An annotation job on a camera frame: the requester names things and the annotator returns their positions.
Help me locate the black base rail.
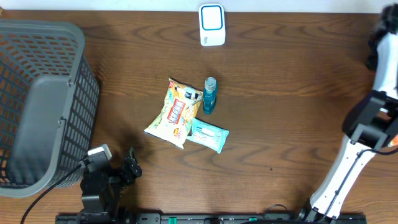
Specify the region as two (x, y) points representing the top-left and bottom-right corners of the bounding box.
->
(55, 212), (368, 224)

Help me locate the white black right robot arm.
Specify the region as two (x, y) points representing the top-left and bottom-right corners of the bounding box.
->
(297, 3), (397, 223)

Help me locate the light blue wet wipes pack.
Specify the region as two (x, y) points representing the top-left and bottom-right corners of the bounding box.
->
(187, 118), (229, 154)

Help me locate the yellow chips snack bag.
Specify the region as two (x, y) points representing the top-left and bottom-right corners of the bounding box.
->
(144, 78), (203, 149)

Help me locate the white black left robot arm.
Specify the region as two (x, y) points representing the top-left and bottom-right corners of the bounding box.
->
(80, 144), (142, 223)

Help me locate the small orange white tissue pack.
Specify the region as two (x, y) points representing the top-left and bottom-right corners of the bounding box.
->
(388, 135), (398, 147)

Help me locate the blue mouthwash bottle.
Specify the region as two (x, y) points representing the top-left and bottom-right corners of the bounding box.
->
(203, 77), (218, 114)

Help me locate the grey plastic mesh basket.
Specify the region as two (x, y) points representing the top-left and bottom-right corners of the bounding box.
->
(1, 19), (100, 198)

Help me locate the white barcode scanner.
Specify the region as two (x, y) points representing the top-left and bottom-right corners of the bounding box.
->
(198, 3), (226, 47)

